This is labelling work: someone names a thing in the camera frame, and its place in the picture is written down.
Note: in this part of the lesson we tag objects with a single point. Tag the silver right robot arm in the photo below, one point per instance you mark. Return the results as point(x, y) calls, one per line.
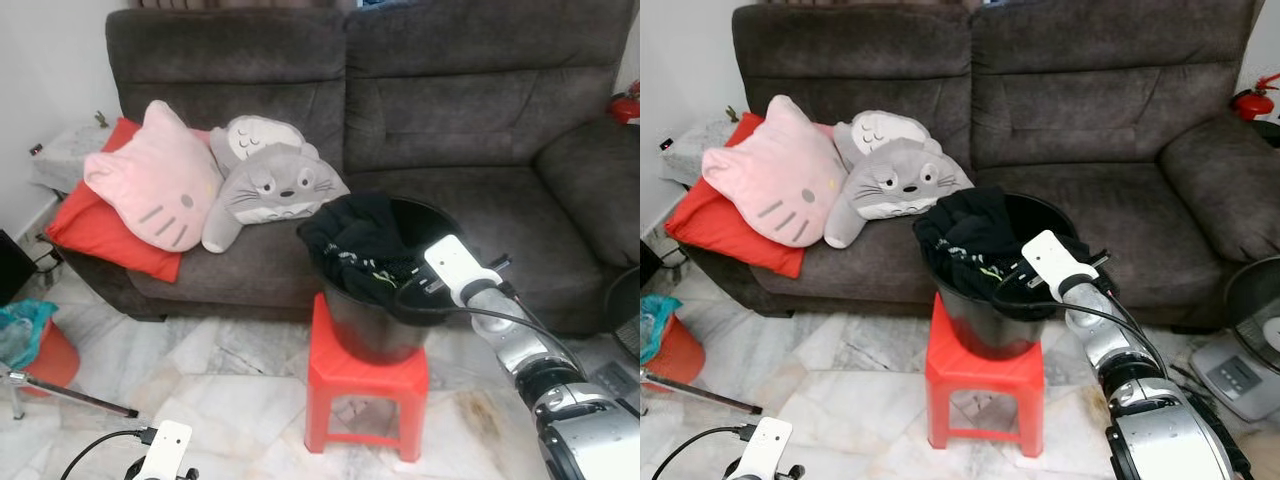
point(580, 440)
point(1170, 440)

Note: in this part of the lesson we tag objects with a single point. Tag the white lace cloth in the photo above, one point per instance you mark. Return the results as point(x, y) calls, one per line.
point(700, 150)
point(70, 155)

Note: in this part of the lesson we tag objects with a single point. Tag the dark grey fabric sofa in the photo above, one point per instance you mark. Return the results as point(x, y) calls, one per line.
point(480, 120)
point(1100, 120)

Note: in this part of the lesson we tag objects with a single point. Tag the pink cat face cushion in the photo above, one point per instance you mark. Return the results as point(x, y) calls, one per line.
point(155, 190)
point(775, 185)

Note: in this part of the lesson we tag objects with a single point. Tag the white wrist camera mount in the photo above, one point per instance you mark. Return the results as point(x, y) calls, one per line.
point(168, 450)
point(1052, 258)
point(768, 448)
point(455, 262)

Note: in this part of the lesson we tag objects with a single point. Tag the grey floor fan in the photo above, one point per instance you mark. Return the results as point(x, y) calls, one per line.
point(1235, 385)
point(612, 385)

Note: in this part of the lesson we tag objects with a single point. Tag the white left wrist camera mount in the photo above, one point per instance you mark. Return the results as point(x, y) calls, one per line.
point(768, 448)
point(168, 450)

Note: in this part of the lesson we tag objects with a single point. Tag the red plastic stool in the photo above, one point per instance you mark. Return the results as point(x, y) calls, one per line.
point(360, 380)
point(980, 375)

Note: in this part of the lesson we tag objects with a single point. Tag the red fire extinguisher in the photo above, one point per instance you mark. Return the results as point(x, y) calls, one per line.
point(1250, 103)
point(625, 108)

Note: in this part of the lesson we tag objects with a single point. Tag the grey sleeping Totoro cushion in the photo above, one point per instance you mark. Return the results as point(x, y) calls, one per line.
point(255, 140)
point(880, 135)

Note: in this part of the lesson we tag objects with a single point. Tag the black shirt with green print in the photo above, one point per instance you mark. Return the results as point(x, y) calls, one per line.
point(365, 240)
point(980, 235)

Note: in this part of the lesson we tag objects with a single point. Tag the red cushion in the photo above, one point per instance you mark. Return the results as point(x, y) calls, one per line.
point(100, 245)
point(720, 240)

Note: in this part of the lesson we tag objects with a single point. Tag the grey Totoro plush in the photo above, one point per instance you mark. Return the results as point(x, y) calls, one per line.
point(900, 185)
point(275, 190)

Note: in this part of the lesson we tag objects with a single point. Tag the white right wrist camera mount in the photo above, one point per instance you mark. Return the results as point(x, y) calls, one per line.
point(1052, 258)
point(455, 262)

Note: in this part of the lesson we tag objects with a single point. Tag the black round bucket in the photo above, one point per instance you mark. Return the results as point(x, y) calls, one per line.
point(990, 330)
point(375, 335)

